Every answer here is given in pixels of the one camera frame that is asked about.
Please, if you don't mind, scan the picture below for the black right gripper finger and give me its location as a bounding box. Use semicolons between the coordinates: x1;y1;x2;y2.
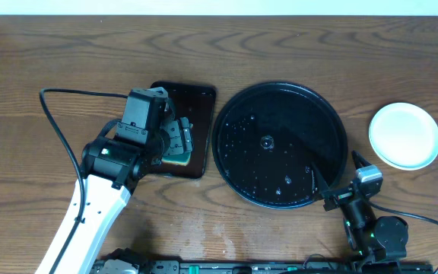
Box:
351;150;372;170
311;162;330;199

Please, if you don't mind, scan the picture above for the green and yellow sponge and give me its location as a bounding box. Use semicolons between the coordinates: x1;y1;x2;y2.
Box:
162;152;191;166

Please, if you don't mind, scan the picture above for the green plate with big stain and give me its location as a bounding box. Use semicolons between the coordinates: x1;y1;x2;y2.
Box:
368;102;438;170

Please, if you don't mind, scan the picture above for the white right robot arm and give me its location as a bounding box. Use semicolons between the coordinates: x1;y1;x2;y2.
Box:
311;151;408;272

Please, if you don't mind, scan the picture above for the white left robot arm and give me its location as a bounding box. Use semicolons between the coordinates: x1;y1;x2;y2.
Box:
37;117;193;273

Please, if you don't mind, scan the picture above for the rectangular black water tray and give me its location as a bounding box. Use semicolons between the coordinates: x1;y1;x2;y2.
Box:
151;81;216;179

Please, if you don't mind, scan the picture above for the round black tray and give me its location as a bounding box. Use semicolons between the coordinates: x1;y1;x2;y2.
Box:
212;82;348;209

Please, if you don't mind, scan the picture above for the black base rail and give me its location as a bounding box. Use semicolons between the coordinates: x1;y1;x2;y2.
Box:
89;259;435;274

